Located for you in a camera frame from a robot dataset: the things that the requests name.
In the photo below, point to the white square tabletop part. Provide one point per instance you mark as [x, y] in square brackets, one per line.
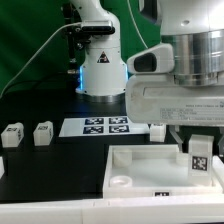
[150, 171]

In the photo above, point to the black camera stand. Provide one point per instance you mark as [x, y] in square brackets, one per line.
[76, 39]

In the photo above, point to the white sheet with markers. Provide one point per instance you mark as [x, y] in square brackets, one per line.
[101, 126]

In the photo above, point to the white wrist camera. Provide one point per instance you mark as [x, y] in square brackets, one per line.
[158, 59]

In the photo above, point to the green backdrop curtain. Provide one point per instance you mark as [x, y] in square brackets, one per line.
[33, 54]

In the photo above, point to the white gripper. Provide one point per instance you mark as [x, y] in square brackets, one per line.
[155, 99]

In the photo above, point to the white block left edge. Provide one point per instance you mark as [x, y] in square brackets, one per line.
[2, 170]

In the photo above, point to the white front rail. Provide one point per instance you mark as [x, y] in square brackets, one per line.
[198, 209]

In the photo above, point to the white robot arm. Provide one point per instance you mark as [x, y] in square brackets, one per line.
[179, 81]

